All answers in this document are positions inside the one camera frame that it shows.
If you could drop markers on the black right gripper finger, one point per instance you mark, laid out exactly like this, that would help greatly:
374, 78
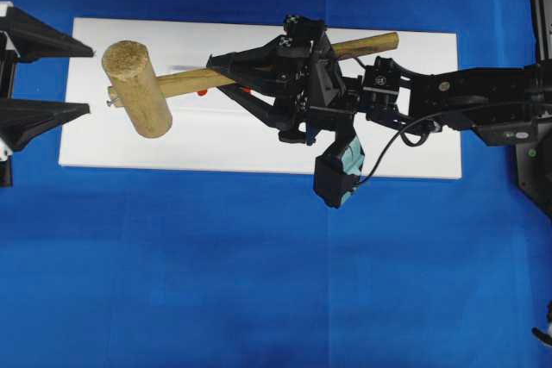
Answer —
282, 114
277, 60

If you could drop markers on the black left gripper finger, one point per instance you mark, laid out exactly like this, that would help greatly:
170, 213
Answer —
31, 39
23, 120

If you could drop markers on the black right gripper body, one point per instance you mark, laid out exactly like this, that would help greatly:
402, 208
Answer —
324, 101

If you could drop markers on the wooden mallet hammer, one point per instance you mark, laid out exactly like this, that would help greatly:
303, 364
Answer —
136, 88

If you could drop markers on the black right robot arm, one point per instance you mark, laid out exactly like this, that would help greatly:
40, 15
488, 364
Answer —
498, 104

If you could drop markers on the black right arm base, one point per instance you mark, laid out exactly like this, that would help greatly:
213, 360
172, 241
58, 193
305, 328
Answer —
534, 158

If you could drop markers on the large white foam board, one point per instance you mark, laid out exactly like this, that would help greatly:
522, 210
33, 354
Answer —
213, 133

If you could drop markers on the small white target block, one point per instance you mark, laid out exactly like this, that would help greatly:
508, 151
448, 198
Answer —
202, 93

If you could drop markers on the blue table cloth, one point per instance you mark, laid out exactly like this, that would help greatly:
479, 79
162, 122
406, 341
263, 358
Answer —
127, 268

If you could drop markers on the right wrist camera teal mount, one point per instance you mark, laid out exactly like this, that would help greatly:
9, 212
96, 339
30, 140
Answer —
338, 171

